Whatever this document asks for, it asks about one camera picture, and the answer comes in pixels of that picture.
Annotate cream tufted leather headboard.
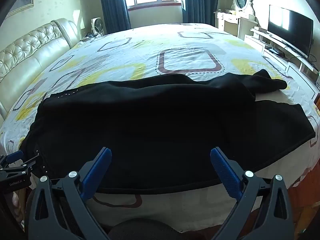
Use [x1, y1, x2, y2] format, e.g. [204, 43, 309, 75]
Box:
[0, 18, 81, 120]

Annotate framed wall picture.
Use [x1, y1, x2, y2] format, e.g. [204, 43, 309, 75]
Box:
[5, 0, 34, 18]

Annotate dark blue curtain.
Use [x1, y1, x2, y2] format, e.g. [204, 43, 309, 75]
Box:
[183, 0, 219, 27]
[98, 0, 132, 34]

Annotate black flat-screen television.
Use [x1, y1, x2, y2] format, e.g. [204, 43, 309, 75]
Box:
[267, 4, 314, 58]

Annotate white dressing table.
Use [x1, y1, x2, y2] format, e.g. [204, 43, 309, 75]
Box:
[213, 9, 258, 40]

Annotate black pants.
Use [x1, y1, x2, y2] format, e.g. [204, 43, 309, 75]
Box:
[19, 69, 316, 195]

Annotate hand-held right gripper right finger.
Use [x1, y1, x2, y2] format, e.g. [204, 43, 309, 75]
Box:
[210, 147, 297, 240]

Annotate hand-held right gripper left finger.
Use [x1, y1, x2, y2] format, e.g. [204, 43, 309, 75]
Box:
[28, 147, 112, 240]

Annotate patterned white bed sheet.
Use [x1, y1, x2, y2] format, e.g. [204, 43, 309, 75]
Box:
[0, 22, 320, 233]

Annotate white box fan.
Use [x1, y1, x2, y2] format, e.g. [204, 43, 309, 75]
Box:
[90, 17, 104, 36]

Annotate white television stand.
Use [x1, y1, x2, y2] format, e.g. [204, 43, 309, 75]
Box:
[244, 26, 320, 92]

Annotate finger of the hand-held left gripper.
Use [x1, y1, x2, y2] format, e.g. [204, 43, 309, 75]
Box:
[5, 154, 40, 174]
[0, 150, 24, 168]

